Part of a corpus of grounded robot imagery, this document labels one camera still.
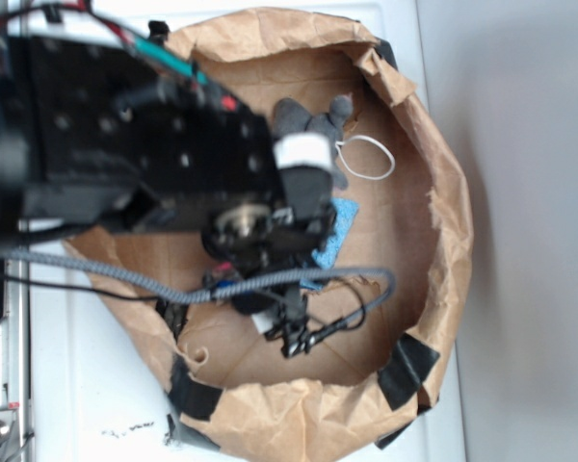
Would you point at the white rubber band loop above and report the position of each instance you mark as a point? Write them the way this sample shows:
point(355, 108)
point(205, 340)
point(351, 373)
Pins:
point(380, 146)

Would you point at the blue sponge block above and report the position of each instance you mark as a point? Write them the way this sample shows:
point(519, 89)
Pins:
point(346, 211)

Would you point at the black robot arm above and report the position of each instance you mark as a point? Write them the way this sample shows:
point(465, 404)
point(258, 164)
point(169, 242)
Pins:
point(95, 136)

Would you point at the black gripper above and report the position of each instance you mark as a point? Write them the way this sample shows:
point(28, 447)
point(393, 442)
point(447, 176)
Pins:
point(254, 238)

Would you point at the grey plush elephant toy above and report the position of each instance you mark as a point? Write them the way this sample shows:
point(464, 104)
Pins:
point(291, 117)

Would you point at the metal rail frame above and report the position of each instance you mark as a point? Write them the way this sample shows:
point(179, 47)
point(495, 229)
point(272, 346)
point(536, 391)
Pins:
point(16, 415)

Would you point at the brown paper bag bin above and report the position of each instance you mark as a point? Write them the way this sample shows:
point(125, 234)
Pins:
point(356, 389)

